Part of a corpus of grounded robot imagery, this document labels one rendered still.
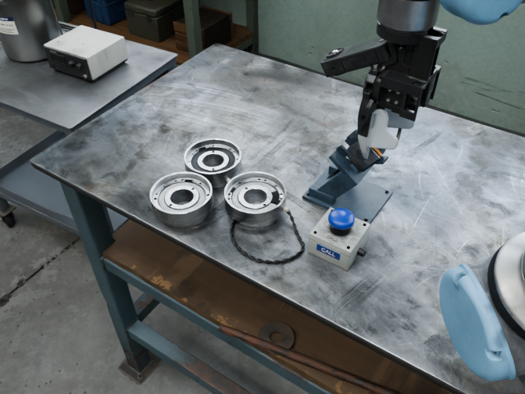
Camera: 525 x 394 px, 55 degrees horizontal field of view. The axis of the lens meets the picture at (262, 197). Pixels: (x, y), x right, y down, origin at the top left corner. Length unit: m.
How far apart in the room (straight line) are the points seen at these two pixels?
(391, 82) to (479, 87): 1.72
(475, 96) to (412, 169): 1.48
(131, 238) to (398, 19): 0.79
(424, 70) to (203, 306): 0.63
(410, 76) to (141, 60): 1.05
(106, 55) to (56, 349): 0.91
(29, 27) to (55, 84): 0.19
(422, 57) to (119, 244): 0.79
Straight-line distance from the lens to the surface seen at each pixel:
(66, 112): 1.43
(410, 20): 0.67
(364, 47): 0.74
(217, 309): 1.04
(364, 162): 0.82
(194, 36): 2.38
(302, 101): 1.14
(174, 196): 0.88
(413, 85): 0.70
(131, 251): 1.17
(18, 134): 2.70
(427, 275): 0.81
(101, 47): 1.54
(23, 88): 1.58
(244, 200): 0.84
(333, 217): 0.75
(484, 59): 2.37
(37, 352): 1.77
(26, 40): 1.67
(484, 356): 0.53
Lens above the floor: 1.41
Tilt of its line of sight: 43 degrees down
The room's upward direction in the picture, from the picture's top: 1 degrees counter-clockwise
